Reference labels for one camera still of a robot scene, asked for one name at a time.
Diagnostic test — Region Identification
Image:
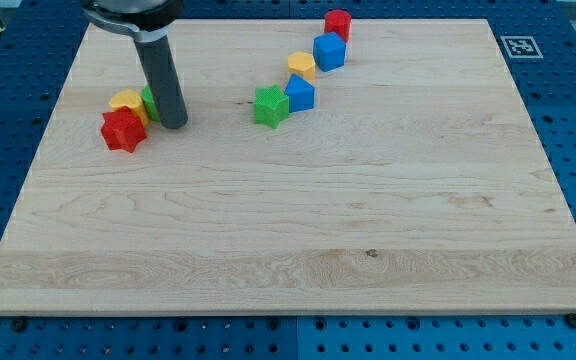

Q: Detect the blue cube block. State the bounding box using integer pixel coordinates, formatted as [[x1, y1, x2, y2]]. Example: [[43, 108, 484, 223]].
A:
[[313, 32, 346, 72]]

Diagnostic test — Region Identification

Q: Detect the yellow heart block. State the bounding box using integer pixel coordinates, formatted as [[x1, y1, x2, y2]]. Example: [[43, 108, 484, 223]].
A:
[[108, 89, 150, 127]]

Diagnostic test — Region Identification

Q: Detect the white fiducial marker tag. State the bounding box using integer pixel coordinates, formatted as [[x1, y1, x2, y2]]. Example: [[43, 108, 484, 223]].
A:
[[501, 35, 543, 59]]

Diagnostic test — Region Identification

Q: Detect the yellow hexagon block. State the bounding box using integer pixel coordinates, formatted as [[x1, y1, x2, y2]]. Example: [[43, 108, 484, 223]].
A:
[[287, 51, 316, 84]]

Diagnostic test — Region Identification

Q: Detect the green star block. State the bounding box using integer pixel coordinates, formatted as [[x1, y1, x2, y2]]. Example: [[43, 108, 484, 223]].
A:
[[253, 85, 290, 129]]

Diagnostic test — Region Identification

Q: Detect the red cylinder block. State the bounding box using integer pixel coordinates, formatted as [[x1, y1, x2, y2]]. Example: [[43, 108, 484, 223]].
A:
[[324, 9, 352, 42]]

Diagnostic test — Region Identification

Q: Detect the wooden board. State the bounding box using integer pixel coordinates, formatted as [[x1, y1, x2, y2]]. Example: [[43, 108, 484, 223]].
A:
[[0, 19, 576, 317]]

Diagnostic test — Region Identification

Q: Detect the blue triangle block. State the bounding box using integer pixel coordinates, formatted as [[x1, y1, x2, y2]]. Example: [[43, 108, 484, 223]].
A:
[[284, 74, 315, 113]]

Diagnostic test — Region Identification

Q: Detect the black robot end-effector mount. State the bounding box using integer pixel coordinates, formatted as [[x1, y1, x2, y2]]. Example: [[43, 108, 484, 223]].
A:
[[80, 0, 185, 42]]

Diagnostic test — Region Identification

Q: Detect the red star block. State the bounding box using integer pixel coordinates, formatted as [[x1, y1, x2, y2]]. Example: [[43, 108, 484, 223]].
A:
[[100, 107, 147, 153]]

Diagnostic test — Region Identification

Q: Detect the green block behind stick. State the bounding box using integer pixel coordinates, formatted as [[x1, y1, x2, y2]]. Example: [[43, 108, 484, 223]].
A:
[[141, 85, 160, 122]]

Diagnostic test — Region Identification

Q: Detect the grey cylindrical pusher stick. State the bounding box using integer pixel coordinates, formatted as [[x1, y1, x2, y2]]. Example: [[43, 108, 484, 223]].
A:
[[135, 37, 188, 129]]

